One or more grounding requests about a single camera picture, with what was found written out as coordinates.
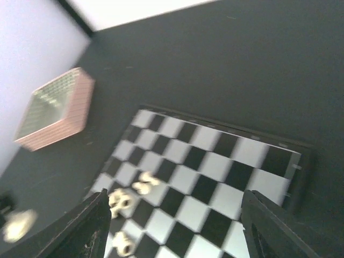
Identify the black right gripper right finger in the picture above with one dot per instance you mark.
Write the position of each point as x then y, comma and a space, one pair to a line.
272, 232

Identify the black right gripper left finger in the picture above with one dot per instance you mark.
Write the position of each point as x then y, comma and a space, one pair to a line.
82, 232

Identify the white pawn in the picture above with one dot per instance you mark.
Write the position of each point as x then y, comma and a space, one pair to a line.
123, 244

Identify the pile of white chess pieces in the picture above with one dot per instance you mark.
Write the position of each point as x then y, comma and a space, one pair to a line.
124, 201

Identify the black and white chessboard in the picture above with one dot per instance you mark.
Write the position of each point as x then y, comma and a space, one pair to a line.
204, 171

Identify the pink metal tin box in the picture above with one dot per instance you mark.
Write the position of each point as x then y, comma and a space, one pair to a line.
56, 110

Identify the black frame post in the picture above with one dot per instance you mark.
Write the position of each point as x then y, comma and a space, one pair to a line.
82, 24

